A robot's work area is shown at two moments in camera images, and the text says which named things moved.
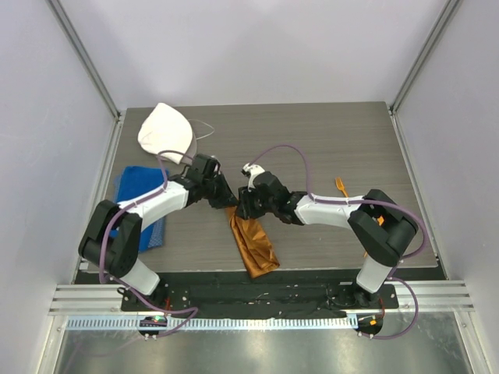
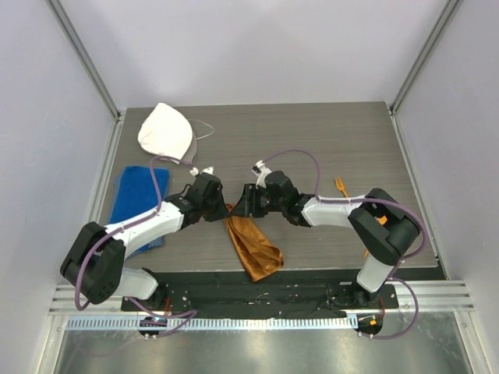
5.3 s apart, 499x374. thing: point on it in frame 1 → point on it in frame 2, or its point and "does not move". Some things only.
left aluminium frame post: (61, 17) does not move
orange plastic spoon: (380, 221) does not move
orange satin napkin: (255, 249) does not move
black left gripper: (226, 198) → (222, 211)
